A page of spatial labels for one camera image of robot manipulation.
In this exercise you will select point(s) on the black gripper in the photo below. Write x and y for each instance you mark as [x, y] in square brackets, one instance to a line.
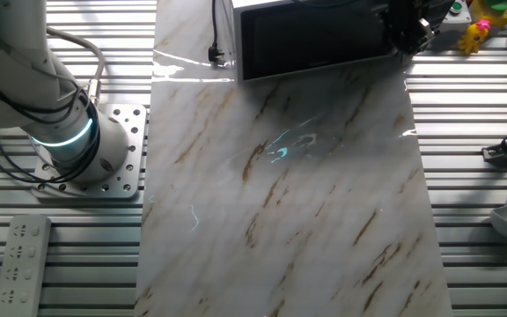
[405, 26]

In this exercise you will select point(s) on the white green-button box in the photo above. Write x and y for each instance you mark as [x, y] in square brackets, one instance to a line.
[459, 18]

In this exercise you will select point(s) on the yellow duck toy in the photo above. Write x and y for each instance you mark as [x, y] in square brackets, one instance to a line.
[496, 18]

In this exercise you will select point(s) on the green plastic toy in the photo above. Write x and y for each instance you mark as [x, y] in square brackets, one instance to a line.
[498, 4]

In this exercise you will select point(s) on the marble pattern table mat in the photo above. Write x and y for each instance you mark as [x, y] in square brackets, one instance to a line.
[280, 198]

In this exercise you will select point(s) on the white power strip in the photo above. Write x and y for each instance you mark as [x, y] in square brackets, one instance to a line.
[20, 264]

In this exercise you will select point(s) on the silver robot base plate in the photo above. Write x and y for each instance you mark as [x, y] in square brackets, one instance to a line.
[130, 176]

